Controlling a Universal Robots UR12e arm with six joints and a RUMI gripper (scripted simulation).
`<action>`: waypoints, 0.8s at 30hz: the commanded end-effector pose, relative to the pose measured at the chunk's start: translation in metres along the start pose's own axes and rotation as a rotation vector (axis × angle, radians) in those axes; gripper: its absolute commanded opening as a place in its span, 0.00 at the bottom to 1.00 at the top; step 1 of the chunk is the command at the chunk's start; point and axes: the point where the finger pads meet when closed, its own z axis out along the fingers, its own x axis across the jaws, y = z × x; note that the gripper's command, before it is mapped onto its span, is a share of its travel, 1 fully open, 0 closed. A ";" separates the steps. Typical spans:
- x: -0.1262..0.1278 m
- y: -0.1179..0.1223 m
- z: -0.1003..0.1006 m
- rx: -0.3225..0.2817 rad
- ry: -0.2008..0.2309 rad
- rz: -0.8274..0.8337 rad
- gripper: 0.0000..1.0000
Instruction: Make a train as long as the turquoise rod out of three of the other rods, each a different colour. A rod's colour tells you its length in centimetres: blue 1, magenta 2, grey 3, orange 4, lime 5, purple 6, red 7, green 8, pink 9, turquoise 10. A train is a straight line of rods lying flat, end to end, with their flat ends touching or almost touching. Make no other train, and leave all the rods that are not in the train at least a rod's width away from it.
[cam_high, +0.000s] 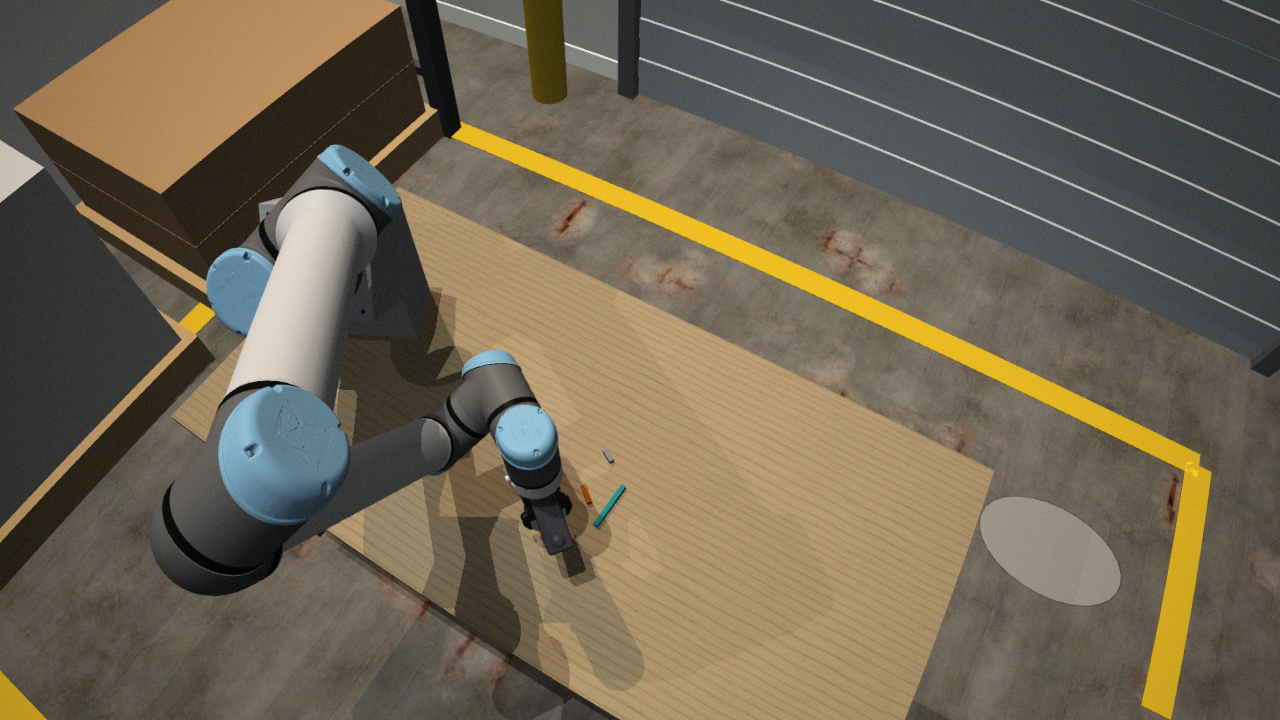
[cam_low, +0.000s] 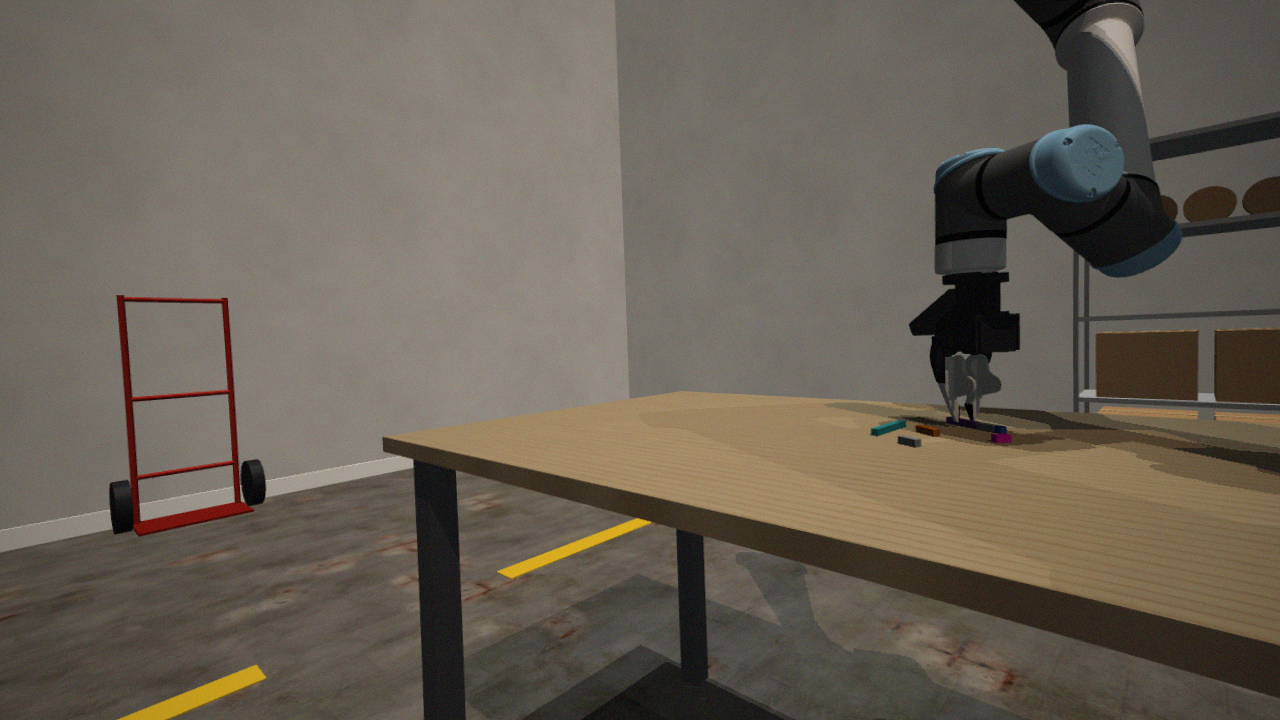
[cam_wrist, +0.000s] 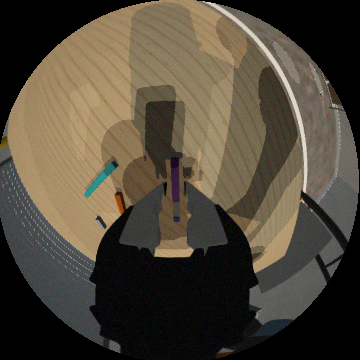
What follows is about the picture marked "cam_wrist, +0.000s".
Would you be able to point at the grey rod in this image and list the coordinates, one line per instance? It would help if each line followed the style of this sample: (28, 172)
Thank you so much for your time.
(101, 223)
(176, 208)

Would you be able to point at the purple rod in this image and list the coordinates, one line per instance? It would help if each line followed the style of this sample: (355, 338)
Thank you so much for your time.
(175, 178)

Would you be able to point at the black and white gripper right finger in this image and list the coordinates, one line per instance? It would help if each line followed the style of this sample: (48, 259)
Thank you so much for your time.
(212, 229)

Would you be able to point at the turquoise rod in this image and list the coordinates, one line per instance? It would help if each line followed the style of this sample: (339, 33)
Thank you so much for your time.
(110, 168)

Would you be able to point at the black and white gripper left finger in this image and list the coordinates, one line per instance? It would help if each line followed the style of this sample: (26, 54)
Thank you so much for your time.
(137, 227)

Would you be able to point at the orange rod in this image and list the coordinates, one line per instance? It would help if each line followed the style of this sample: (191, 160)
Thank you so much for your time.
(120, 202)

